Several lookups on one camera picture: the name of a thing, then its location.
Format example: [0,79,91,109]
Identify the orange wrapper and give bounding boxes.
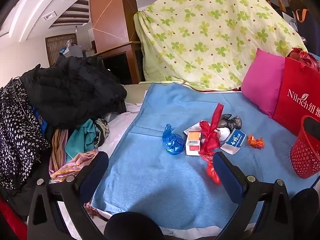
[247,134,265,150]

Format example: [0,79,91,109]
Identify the pink pillow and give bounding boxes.
[241,49,287,118]

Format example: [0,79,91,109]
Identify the navy bag with orange handle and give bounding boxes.
[290,0,320,53]

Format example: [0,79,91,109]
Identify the white bed sheet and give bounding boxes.
[57,82,153,220]

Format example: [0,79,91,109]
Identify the light blue blanket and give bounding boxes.
[91,82,320,228]

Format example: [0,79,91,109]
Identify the striped pink yellow scarf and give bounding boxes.
[49,129,99,183]

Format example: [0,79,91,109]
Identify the grey plastic bag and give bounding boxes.
[219,114,242,130]

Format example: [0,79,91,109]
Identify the white and blue box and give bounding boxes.
[220,129,244,155]

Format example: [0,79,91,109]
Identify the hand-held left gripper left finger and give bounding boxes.
[27,151,109,240]

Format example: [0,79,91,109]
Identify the black white floral garment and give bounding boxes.
[0,76,50,189]

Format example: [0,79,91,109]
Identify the wooden lattice door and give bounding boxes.
[45,33,78,67]

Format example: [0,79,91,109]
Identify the black jacket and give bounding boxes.
[21,55,128,128]

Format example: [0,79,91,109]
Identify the teal cloth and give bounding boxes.
[65,119,97,155]

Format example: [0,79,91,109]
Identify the red plastic bag in paper bag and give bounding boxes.
[287,47,320,74]

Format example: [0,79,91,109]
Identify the blue plastic bag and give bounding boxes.
[162,124,185,157]

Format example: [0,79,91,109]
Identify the green clover print quilt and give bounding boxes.
[134,0,308,92]

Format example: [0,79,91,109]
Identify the brown wooden column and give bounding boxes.
[89,0,140,53]

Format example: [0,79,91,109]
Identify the white tissue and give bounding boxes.
[216,127,231,140]

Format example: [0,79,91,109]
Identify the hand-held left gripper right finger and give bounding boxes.
[212,152,294,240]

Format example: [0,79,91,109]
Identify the red plastic basket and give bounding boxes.
[291,115,320,179]

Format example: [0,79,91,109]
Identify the wooden banister panel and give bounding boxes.
[92,41,143,83]

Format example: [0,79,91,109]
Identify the grey patterned cloth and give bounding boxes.
[94,117,110,148]

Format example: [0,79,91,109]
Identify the orange and white box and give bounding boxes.
[185,131,202,156]

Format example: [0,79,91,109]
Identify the long red plastic bag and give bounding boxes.
[199,103,225,185]

